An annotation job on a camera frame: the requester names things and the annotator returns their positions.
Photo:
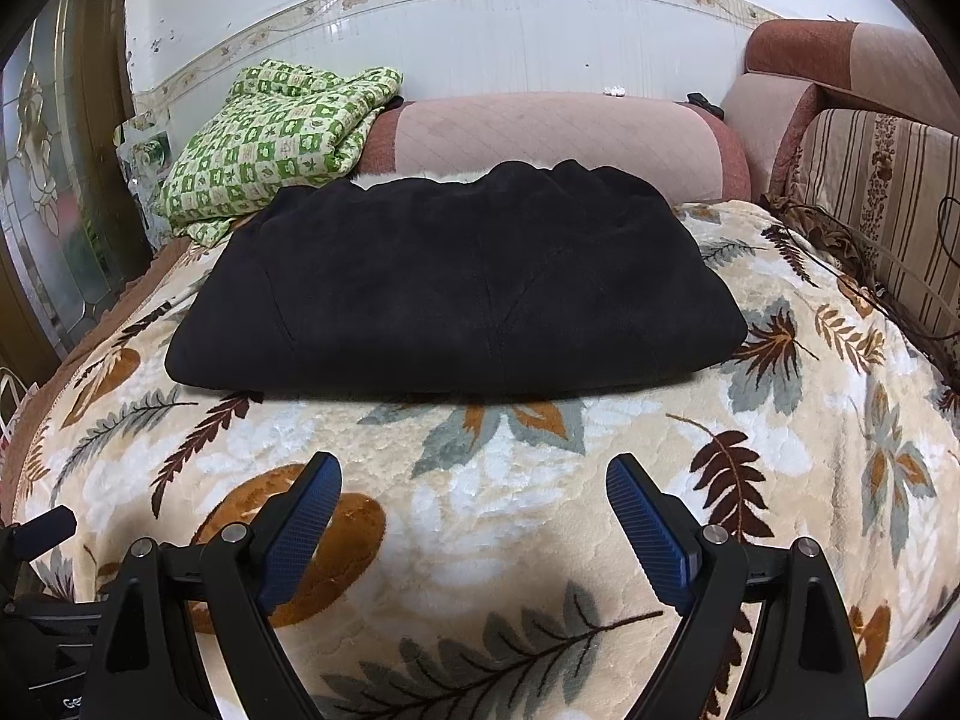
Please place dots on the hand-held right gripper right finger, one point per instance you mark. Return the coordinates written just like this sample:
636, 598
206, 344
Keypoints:
649, 532

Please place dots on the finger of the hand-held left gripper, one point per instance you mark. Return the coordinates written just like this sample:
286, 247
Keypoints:
45, 529

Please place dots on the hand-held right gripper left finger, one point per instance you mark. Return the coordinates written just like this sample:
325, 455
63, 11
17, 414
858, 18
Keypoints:
300, 532

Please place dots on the black coat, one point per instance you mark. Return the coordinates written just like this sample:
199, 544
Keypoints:
450, 277

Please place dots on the leaf-print fleece blanket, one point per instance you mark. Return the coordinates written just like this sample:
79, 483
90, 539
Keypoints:
487, 510

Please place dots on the brown ruffled sofa cover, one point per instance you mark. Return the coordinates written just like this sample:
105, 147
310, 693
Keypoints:
112, 292

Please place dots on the patterned glass door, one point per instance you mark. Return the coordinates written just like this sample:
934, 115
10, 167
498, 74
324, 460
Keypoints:
45, 165

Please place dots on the green-print plastic bag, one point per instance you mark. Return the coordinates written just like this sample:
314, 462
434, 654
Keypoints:
142, 157

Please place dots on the green checked quilt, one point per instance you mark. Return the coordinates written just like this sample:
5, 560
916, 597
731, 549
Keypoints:
277, 142

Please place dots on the pink sofa backrest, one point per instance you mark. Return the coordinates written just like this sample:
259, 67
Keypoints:
562, 127

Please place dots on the striped floral cushion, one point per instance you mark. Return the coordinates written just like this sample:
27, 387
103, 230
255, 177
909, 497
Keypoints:
885, 187

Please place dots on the small black object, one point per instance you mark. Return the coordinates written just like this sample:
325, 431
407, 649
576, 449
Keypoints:
703, 102

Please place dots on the pink brown sofa armrest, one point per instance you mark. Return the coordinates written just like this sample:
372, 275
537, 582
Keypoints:
772, 112

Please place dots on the small white object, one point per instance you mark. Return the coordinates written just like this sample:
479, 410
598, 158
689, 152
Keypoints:
616, 90

